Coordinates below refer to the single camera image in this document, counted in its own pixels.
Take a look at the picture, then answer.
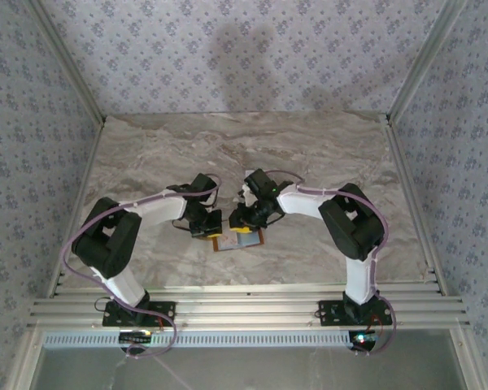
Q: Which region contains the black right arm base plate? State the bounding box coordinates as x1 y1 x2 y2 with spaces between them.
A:
317 298 394 327

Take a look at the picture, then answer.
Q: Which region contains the aluminium mounting rail beam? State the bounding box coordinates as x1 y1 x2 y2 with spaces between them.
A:
26 279 471 330

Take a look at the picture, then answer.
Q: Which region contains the aluminium table side rail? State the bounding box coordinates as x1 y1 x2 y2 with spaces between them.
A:
380 113 448 297
44 119 107 300

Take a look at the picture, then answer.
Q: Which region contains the grey slotted cable duct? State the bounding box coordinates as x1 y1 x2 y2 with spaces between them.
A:
42 329 353 349

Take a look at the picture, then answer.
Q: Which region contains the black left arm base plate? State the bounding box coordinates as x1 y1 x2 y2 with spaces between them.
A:
101 299 176 328

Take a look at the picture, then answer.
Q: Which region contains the aluminium corner post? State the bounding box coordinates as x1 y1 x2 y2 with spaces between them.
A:
386 0 471 123
24 0 107 125

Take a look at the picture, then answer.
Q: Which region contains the brown leather card holder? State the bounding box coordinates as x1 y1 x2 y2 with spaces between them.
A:
211 229 266 254

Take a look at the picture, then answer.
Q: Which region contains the aluminium frame leg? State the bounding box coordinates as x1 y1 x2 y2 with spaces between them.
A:
6 327 46 390
449 327 488 390

